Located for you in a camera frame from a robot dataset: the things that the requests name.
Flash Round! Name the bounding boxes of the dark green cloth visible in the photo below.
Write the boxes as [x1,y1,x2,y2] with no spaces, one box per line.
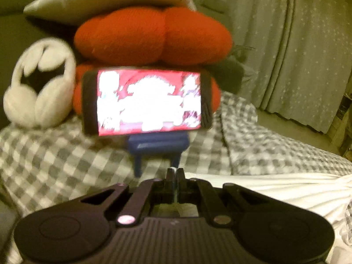
[212,45,256,95]

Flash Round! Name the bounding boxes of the grey checkered blanket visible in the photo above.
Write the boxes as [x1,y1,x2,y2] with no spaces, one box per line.
[0,91,352,264]

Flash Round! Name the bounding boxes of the blue phone stand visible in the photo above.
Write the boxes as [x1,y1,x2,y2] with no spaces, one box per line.
[127,133,190,178]

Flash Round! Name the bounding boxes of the dark green sofa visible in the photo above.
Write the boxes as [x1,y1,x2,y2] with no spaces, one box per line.
[0,0,83,128]

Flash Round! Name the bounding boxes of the white bed sheet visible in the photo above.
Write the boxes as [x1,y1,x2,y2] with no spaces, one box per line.
[184,172,352,264]

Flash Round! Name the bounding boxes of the white plush toy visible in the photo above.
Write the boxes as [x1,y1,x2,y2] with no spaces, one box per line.
[3,39,77,128]

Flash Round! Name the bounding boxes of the red knot cushion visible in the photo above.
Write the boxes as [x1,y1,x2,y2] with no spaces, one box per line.
[73,7,233,116]

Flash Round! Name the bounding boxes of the smartphone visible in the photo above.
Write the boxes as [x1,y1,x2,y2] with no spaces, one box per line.
[82,67,214,137]

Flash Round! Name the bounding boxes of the grey star-print curtain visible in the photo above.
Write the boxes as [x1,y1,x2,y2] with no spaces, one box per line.
[190,0,352,136]

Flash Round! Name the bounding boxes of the cluttered storage shelf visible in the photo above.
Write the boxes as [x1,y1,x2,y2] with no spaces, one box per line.
[328,86,352,158]

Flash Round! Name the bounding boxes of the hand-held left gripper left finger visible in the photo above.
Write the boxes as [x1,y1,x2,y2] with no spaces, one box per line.
[80,168,177,225]

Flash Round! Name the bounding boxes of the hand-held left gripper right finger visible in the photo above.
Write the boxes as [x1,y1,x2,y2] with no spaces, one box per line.
[176,168,266,225]

